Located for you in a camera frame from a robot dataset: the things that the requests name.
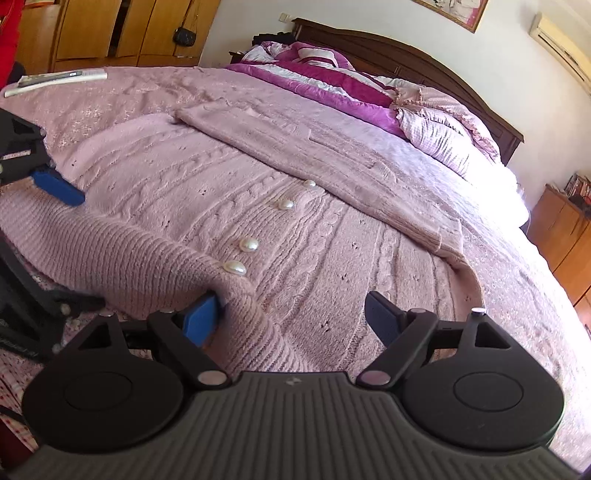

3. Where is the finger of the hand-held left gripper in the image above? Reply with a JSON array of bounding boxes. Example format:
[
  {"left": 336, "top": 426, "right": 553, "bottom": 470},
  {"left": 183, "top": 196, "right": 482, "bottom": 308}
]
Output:
[
  {"left": 0, "top": 108, "right": 87, "bottom": 208},
  {"left": 0, "top": 233, "right": 108, "bottom": 320}
]

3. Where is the black clothes pile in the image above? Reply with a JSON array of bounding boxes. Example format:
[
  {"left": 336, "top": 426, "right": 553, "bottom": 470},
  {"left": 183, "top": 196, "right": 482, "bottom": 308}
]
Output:
[{"left": 252, "top": 31, "right": 296, "bottom": 48}]

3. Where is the framed wall picture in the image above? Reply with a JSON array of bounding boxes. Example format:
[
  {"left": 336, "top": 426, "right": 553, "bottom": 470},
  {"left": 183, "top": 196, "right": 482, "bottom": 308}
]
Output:
[{"left": 412, "top": 0, "right": 491, "bottom": 34}]

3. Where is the row of books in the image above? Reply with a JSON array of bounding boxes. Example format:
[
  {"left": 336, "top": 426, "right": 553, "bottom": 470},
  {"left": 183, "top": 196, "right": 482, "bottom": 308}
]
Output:
[{"left": 564, "top": 173, "right": 591, "bottom": 206}]

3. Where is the black handbag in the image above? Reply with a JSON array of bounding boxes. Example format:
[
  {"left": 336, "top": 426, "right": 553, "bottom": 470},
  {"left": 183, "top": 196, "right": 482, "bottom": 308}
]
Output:
[{"left": 172, "top": 0, "right": 199, "bottom": 48}]

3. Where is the wooden wardrobe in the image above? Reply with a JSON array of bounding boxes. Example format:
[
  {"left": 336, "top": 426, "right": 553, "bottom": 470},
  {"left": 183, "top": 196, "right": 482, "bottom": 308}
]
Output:
[{"left": 14, "top": 0, "right": 222, "bottom": 68}]

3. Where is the white air conditioner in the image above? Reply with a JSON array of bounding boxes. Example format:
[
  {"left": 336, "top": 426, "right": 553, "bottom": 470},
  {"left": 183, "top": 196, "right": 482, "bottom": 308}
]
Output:
[{"left": 529, "top": 13, "right": 591, "bottom": 96}]

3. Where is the dark wooden bed headboard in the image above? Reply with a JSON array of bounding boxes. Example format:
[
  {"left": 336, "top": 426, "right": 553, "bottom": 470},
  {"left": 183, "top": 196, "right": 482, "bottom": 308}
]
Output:
[{"left": 291, "top": 17, "right": 525, "bottom": 166}]

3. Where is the pink knit cardigan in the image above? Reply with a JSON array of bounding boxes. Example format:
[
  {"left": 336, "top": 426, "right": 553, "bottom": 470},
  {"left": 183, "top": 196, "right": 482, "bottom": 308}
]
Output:
[{"left": 0, "top": 102, "right": 484, "bottom": 374}]

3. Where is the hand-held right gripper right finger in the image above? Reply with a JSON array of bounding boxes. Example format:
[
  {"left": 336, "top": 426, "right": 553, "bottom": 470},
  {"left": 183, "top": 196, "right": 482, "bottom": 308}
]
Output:
[{"left": 355, "top": 291, "right": 513, "bottom": 387}]

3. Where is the red cloth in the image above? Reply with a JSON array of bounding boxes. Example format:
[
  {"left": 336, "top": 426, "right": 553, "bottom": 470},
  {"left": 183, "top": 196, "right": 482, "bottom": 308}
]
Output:
[{"left": 0, "top": 0, "right": 24, "bottom": 89}]

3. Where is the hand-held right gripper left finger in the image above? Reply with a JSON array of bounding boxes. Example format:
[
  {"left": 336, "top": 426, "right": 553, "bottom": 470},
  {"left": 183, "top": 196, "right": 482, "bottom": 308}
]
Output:
[{"left": 74, "top": 291, "right": 230, "bottom": 387}]

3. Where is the wooden side cabinet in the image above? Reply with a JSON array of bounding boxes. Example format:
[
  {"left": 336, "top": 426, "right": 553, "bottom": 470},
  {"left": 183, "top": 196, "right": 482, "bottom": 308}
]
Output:
[{"left": 526, "top": 184, "right": 591, "bottom": 325}]

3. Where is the pink ruffled pillow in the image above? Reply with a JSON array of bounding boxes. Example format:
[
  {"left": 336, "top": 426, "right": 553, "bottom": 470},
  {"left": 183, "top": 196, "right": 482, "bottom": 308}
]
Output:
[{"left": 392, "top": 80, "right": 502, "bottom": 163}]

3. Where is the floral bed sheet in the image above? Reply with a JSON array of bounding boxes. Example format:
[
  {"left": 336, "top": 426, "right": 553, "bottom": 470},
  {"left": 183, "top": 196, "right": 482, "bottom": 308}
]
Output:
[{"left": 0, "top": 258, "right": 590, "bottom": 469}]

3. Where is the white remote control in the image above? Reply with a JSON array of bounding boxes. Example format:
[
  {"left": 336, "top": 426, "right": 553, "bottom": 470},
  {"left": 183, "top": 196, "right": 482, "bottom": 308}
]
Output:
[{"left": 4, "top": 69, "right": 108, "bottom": 98}]

